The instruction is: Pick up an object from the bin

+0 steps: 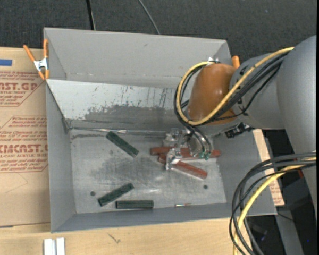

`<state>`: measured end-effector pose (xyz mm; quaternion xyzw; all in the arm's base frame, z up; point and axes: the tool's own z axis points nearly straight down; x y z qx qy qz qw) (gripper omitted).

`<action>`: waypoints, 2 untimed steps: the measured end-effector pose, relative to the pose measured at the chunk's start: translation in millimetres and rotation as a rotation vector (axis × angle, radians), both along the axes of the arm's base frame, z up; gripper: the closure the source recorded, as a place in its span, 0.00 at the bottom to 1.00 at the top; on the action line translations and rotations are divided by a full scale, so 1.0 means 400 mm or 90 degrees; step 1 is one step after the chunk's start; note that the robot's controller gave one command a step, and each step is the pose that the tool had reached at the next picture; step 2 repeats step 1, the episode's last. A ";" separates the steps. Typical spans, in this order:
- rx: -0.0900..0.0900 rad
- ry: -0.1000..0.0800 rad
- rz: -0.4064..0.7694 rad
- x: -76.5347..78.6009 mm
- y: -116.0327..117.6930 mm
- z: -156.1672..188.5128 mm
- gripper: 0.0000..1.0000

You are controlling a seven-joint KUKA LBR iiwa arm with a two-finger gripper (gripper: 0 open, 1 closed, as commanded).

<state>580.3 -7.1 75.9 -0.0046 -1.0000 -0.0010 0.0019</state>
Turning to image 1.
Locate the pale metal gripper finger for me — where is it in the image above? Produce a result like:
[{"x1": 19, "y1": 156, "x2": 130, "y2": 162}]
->
[
  {"x1": 164, "y1": 147, "x2": 182, "y2": 171},
  {"x1": 163, "y1": 128, "x2": 182, "y2": 148}
]

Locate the red-brown flat block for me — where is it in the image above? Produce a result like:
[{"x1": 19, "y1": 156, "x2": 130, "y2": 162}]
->
[
  {"x1": 157, "y1": 155, "x2": 208, "y2": 181},
  {"x1": 149, "y1": 146, "x2": 222, "y2": 159}
]

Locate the dark green flat block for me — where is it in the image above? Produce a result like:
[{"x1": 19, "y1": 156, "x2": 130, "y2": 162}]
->
[
  {"x1": 97, "y1": 183, "x2": 135, "y2": 207},
  {"x1": 115, "y1": 200, "x2": 155, "y2": 209},
  {"x1": 105, "y1": 131, "x2": 139, "y2": 158}
]

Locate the grey metal bin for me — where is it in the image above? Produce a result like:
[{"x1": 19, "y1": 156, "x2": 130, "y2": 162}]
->
[{"x1": 43, "y1": 27, "x2": 279, "y2": 233}]

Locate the brown cardboard board red print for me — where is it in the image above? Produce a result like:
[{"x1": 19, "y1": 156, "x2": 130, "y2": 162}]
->
[{"x1": 0, "y1": 46, "x2": 286, "y2": 228}]

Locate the black cylinder on white bracket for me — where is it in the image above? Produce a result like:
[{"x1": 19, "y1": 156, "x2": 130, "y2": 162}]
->
[{"x1": 224, "y1": 123, "x2": 252, "y2": 140}]

